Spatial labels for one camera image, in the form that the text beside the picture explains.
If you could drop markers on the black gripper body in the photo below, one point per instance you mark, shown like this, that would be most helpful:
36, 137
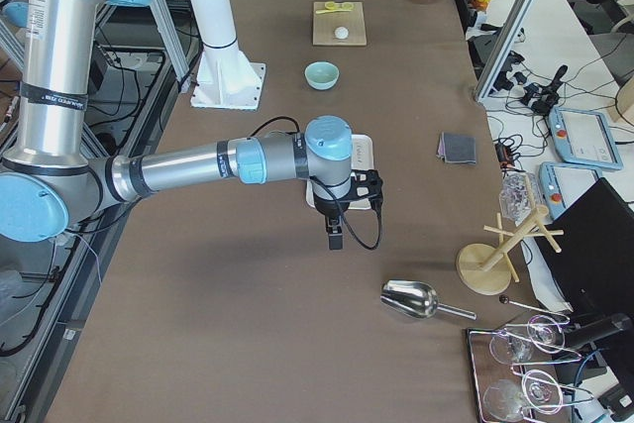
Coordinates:
327, 208

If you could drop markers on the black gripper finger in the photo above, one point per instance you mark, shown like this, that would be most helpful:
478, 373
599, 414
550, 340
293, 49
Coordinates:
335, 233

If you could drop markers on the white steamed bun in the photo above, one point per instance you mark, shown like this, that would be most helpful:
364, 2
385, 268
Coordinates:
341, 33

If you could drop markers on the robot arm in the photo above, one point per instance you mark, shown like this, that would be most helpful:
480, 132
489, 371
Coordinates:
48, 185

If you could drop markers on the light green bowl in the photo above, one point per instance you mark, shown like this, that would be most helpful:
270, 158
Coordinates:
321, 75

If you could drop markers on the cream rabbit tray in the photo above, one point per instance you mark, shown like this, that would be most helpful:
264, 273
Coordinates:
362, 159

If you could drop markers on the metal scoop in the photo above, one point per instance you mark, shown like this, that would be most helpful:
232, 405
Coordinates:
417, 299

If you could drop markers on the folded grey cloth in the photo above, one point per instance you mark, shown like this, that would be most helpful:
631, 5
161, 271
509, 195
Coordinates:
456, 148

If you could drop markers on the wooden cup tree stand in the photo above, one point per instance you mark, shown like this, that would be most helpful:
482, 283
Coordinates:
487, 270

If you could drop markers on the wooden cutting board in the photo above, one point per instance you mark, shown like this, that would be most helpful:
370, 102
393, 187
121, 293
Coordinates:
324, 26

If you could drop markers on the yellow plastic knife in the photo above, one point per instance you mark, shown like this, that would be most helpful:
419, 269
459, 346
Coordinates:
325, 11

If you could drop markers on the mirror tray with glass rack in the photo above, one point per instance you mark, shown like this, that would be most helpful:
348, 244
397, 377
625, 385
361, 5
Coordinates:
514, 371

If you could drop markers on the lower teach pendant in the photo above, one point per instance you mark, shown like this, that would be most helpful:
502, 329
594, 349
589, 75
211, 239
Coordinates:
563, 184

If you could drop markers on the teach pendant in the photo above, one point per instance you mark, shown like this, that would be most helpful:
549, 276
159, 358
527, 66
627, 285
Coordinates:
583, 137
563, 184

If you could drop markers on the upper teach pendant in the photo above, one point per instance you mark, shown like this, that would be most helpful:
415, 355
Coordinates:
583, 137

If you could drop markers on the black monitor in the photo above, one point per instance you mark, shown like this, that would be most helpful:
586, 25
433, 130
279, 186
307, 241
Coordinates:
594, 268

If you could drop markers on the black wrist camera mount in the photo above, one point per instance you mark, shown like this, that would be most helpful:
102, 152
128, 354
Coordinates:
370, 179

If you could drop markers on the aluminium frame post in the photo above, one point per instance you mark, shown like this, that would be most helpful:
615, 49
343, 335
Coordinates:
501, 48

